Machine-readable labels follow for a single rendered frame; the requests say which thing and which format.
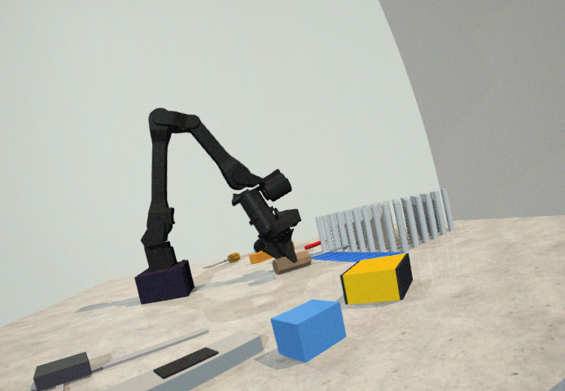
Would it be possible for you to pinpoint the red rod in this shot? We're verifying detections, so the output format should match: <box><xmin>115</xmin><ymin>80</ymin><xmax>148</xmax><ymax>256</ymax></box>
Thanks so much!
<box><xmin>304</xmin><ymin>240</ymin><xmax>321</xmax><ymax>250</ymax></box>

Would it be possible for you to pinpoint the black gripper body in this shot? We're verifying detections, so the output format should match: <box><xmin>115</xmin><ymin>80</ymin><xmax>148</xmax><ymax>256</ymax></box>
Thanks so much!
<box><xmin>248</xmin><ymin>204</ymin><xmax>299</xmax><ymax>253</ymax></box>

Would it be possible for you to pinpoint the blue tape strip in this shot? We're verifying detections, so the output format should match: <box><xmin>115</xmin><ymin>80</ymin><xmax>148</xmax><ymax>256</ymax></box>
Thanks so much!
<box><xmin>311</xmin><ymin>252</ymin><xmax>402</xmax><ymax>262</ymax></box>

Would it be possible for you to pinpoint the yellow box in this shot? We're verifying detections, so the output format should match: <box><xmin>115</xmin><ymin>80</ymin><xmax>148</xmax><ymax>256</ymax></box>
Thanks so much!
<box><xmin>340</xmin><ymin>253</ymin><xmax>413</xmax><ymax>305</ymax></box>

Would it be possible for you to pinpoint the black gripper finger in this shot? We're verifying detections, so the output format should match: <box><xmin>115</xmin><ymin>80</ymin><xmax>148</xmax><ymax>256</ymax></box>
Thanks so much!
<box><xmin>271</xmin><ymin>228</ymin><xmax>297</xmax><ymax>262</ymax></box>
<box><xmin>262</xmin><ymin>244</ymin><xmax>285</xmax><ymax>259</ymax></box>

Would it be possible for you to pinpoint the orange rectangular bar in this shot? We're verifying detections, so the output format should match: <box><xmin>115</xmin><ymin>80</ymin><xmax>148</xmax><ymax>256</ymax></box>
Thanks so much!
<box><xmin>249</xmin><ymin>241</ymin><xmax>295</xmax><ymax>264</ymax></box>

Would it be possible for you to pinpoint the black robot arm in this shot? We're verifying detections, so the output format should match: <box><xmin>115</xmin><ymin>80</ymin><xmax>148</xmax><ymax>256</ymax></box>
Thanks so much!
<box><xmin>141</xmin><ymin>108</ymin><xmax>292</xmax><ymax>272</ymax></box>

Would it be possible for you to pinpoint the grey flat bar with black inlay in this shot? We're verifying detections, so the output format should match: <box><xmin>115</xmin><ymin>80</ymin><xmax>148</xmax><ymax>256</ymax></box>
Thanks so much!
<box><xmin>103</xmin><ymin>331</ymin><xmax>264</xmax><ymax>391</ymax></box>

